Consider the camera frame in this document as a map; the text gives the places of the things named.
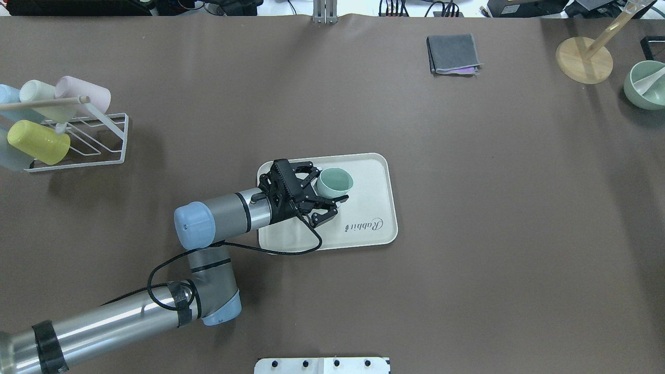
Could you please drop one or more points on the light blue cup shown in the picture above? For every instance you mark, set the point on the light blue cup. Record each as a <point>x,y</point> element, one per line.
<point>11,95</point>

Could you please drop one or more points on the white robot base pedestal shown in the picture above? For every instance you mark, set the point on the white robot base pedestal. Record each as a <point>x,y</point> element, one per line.
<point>360,364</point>

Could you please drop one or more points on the wooden cup stand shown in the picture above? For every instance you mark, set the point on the wooden cup stand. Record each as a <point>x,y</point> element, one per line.
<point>587,60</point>

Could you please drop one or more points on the green bowl with spoon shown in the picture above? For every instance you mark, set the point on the green bowl with spoon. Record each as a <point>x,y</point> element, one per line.
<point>644,85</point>

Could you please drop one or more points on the white cup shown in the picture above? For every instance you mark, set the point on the white cup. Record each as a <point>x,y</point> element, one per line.
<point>35,90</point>

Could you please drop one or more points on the white wire cup rack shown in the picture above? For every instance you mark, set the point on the white wire cup rack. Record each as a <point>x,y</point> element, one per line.
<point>96,140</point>

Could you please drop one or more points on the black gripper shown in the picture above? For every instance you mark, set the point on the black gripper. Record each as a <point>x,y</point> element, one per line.
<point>285,208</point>

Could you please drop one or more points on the yellow cup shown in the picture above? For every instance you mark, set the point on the yellow cup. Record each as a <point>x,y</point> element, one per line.
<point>39,141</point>

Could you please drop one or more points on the green cup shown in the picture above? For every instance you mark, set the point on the green cup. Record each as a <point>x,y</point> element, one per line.
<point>333,183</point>

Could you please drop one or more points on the cream rabbit tray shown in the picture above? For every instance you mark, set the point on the cream rabbit tray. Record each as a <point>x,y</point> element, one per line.
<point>367,218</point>

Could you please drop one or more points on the aluminium frame post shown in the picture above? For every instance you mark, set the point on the aluminium frame post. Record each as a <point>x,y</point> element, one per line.
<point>325,12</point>

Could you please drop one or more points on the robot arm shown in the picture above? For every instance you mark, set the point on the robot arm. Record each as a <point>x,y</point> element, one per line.
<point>198,284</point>

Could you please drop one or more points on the folded grey cloth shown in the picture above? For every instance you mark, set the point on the folded grey cloth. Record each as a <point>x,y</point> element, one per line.
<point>453,54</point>

